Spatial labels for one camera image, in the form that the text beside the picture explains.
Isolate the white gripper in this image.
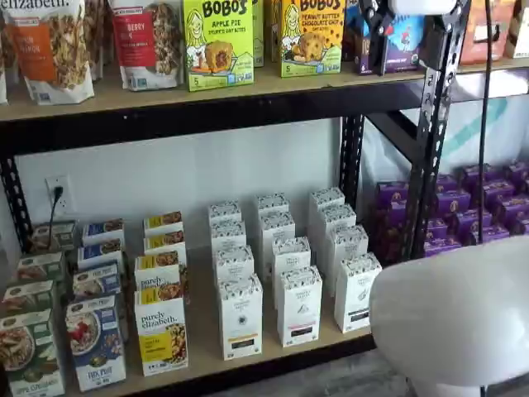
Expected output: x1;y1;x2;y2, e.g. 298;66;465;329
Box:
358;0;455;77

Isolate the purple blue snack bar box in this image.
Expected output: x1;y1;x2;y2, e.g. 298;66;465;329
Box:
355;11;427;77

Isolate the dark blue snack bar box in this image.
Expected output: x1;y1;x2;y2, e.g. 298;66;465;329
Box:
341;0;370;64

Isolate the orange snack box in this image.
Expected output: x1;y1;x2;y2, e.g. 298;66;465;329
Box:
457;0;514;66

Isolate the yellow Bobo's peanut butter box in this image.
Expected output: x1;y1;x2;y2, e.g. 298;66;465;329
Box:
280;0;346;79
269;0;284;64

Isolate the wooden shelf board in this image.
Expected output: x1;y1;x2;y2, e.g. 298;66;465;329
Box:
61;231;376;395
0;60;433;123
454;55;529;76

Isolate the white tan snack box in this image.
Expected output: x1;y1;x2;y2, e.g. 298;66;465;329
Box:
505;0;529;60

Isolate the green Bobo's apple pie box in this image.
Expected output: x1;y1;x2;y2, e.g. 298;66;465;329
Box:
251;0;266;69
183;0;255;93

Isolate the white box black strip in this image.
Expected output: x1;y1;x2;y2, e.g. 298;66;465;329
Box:
308;186;346;213
334;251;383;334
319;203;358;233
326;223;369;266

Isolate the black metal shelf rack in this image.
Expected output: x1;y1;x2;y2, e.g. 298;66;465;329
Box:
0;0;470;397

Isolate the white yellow Purely Elizabeth box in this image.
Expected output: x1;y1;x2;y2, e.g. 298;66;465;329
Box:
133;286;190;378
142;210;184;236
142;228;188;258
133;251;183;294

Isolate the blue cereal box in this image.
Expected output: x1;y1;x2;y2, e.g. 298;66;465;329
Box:
77;237;126;270
64;294;128;393
81;218;126;248
71;261;122;299

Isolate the green cereal box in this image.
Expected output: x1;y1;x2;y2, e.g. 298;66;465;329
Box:
0;308;67;397
15;251;67;287
31;220;79;254
1;280;58;318

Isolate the translucent plastic sheet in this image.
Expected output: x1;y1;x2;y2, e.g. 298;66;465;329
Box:
362;98;529;195

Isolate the red label granola bag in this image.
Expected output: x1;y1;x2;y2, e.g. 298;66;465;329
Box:
108;0;186;92

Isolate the white granola bag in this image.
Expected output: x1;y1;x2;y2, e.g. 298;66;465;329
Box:
83;0;116;80
0;24;10;105

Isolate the orange label granola bag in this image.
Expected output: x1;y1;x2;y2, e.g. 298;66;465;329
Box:
0;0;97;105

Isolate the thin black hanging cable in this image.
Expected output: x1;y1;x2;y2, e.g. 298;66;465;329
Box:
477;0;498;246

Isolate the white wall outlet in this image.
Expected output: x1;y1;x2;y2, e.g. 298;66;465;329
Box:
44;173;73;217

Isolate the black power plug cable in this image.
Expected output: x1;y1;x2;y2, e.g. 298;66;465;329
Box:
47;186;64;250

